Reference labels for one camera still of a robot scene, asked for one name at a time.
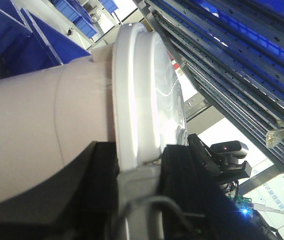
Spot white lidded plastic bin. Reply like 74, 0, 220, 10
0, 23, 187, 202

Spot grey shelf rack rails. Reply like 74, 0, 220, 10
135, 0, 284, 173

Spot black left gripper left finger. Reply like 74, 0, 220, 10
0, 142, 119, 240

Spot blue bin near left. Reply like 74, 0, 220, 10
0, 0, 90, 76

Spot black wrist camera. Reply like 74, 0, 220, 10
188, 133, 252, 185

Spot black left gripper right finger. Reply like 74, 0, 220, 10
158, 145, 234, 240

